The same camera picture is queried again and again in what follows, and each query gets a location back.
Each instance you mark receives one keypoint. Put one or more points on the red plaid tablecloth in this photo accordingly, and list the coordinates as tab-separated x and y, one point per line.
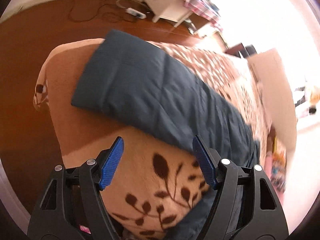
207	10

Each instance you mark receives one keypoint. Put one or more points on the white power strip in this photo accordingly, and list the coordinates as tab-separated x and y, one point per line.
135	13

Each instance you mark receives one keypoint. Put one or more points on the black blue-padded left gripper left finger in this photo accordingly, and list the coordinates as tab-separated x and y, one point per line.
54	216

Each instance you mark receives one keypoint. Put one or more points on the dark navy puffer jacket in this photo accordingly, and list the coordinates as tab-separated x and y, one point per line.
143	86

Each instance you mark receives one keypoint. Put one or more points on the white bedside drawer cabinet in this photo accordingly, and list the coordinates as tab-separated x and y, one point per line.
171	10

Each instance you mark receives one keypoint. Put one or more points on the cream wooden headboard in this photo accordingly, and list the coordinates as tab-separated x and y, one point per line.
268	70

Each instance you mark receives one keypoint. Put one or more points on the beige brown leaf-pattern blanket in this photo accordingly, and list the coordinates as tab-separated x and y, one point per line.
156	184

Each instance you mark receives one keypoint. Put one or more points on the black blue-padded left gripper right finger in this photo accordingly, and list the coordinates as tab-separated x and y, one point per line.
246	205

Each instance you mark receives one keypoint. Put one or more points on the colourful cartoon pillow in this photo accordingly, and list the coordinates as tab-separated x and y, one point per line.
279	163

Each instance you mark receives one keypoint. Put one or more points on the pink striped folded blanket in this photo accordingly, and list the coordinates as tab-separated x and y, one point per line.
268	168

